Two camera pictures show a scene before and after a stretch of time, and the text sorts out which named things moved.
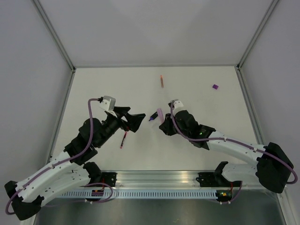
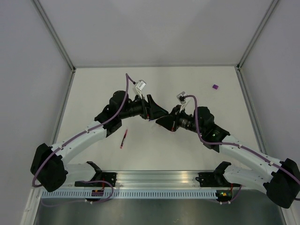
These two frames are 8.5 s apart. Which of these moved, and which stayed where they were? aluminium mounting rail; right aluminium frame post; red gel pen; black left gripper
Moved: black left gripper
Stayed: right aluminium frame post; red gel pen; aluminium mounting rail
